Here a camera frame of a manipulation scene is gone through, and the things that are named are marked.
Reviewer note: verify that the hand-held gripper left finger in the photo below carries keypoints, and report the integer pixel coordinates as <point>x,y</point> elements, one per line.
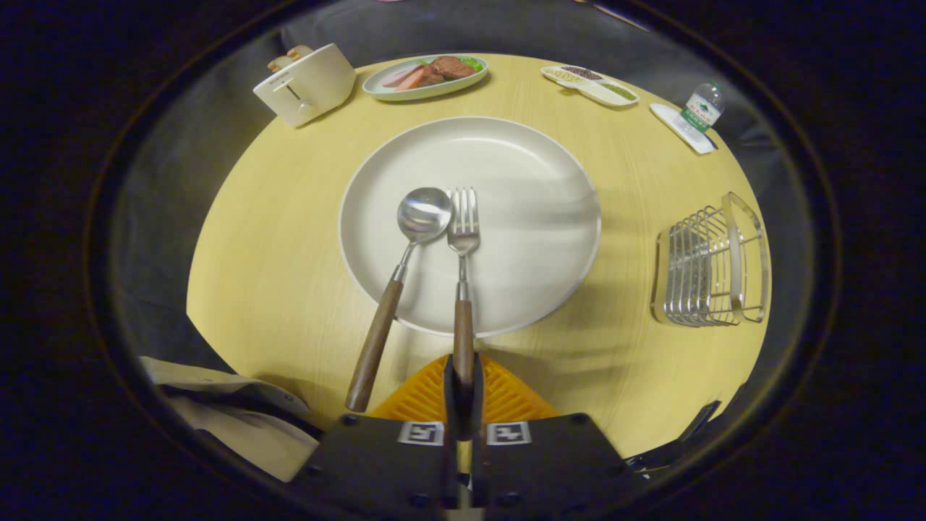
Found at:
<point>453,405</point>

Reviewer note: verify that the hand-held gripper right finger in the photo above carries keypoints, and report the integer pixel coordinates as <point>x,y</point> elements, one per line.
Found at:
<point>475,405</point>

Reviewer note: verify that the large white round plate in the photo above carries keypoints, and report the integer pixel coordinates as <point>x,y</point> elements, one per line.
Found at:
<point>524,217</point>

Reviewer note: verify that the person's beige clothing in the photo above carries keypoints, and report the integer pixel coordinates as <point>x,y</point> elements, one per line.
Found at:
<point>246,427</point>

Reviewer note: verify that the pale green oval plate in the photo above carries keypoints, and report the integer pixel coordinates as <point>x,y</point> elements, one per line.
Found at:
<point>382,88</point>

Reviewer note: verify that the pink ham slices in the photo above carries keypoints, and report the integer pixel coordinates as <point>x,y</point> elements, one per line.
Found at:
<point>402,77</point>

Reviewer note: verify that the brown meat piece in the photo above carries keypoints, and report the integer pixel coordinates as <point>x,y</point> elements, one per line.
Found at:
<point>451,67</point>

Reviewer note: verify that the white divided condiment dish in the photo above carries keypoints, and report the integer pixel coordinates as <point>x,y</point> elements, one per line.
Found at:
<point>597,88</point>

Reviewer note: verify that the green lettuce leaf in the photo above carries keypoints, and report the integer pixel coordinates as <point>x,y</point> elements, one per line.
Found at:
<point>472,63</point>

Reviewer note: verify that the small white flat tray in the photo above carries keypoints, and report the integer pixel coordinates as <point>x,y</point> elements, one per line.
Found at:
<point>665,117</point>

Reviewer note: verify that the cream white toaster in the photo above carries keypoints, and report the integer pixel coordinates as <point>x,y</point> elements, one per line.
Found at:
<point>311,87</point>

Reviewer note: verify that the small plastic water bottle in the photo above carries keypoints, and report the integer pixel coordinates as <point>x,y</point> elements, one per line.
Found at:
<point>700,110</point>

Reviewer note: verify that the toast slice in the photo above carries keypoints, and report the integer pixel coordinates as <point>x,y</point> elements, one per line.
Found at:
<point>275,64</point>
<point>299,52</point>

